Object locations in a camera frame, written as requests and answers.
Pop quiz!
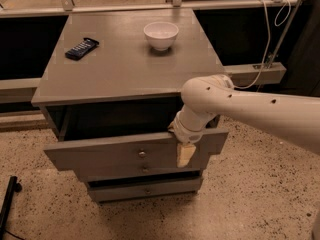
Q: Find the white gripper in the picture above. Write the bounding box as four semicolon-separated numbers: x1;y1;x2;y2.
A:
167;105;215;168

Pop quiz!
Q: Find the grey top drawer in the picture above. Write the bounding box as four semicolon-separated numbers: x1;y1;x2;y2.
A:
44;128;228;173

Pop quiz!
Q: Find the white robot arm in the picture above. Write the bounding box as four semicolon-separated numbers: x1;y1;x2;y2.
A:
169;74;320;168

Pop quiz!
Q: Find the grey bottom drawer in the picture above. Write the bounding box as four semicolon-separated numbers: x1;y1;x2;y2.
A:
88;177;202;202

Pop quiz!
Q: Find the grey wooden drawer cabinet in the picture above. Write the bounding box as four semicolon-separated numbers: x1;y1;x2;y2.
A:
32;9;224;191

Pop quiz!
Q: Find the white ceramic bowl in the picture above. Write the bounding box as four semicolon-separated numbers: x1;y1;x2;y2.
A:
143;22;179;51

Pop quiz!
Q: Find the thin metal pole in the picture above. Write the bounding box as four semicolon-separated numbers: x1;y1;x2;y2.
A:
256;0;310;92

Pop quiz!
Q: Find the dark blue snack bar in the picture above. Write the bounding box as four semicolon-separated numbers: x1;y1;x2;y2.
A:
65;38;99;61

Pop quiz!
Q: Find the black stand leg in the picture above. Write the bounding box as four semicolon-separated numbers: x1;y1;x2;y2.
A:
0;176;22;240

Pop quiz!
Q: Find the white cable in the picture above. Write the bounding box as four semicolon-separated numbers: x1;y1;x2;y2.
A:
232;0;292;91

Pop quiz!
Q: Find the grey metal railing frame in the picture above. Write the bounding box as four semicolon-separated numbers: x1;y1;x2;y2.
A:
0;0;301;105

